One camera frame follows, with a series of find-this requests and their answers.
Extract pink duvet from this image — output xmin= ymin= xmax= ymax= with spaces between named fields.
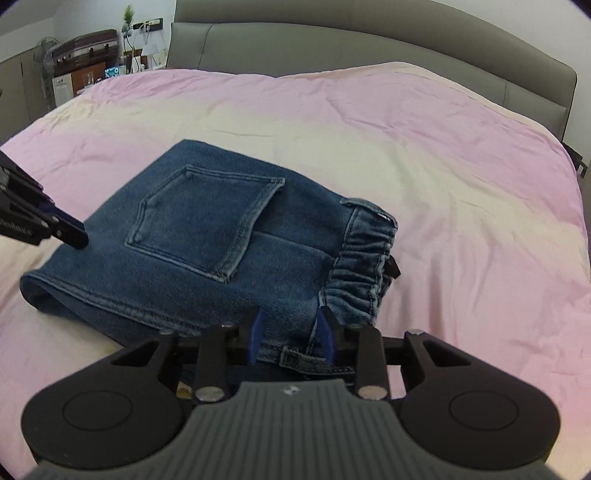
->
xmin=0 ymin=61 xmax=591 ymax=476

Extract grey upholstered headboard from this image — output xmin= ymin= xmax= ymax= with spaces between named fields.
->
xmin=165 ymin=0 xmax=579 ymax=141

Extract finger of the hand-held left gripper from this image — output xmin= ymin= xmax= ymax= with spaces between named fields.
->
xmin=0 ymin=150 xmax=89 ymax=251

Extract white table lamp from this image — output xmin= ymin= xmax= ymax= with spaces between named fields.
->
xmin=140 ymin=42 xmax=163 ymax=71

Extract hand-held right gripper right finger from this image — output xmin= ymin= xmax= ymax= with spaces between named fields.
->
xmin=316 ymin=306 xmax=468 ymax=401

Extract white box appliance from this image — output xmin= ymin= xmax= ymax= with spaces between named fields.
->
xmin=52 ymin=76 xmax=75 ymax=101

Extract brown cardboard box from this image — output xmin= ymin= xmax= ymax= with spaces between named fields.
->
xmin=70 ymin=62 xmax=103 ymax=93

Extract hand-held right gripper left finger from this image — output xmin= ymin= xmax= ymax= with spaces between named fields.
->
xmin=110 ymin=306 xmax=266 ymax=403

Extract dark brown suitcase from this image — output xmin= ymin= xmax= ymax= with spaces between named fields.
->
xmin=51 ymin=30 xmax=123 ymax=64

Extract blue denim pants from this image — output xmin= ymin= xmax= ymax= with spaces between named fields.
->
xmin=21 ymin=138 xmax=400 ymax=384

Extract standing fan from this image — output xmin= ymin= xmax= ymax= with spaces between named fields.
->
xmin=31 ymin=36 xmax=60 ymax=112

